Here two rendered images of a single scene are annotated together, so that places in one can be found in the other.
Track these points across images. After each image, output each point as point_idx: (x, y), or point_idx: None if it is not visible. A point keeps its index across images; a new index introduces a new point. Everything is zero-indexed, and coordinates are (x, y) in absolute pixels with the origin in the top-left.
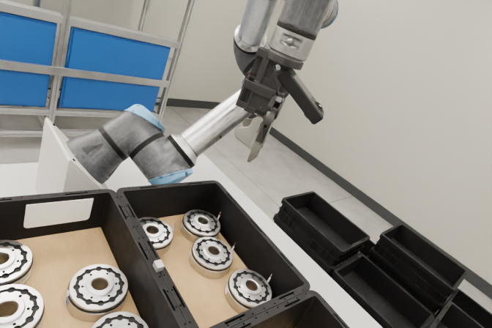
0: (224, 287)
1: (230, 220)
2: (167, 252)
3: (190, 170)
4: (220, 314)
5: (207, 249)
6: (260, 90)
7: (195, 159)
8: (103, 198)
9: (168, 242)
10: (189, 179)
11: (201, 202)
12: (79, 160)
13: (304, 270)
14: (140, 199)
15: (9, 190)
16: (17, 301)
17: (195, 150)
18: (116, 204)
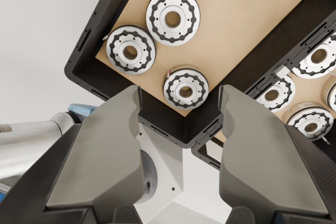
0: None
1: (107, 18)
2: (188, 63)
3: (80, 111)
4: None
5: (176, 28)
6: None
7: (65, 120)
8: (199, 148)
9: (191, 70)
10: (17, 88)
11: (96, 67)
12: (157, 182)
13: None
14: (167, 123)
15: None
16: (304, 126)
17: (57, 133)
18: (210, 139)
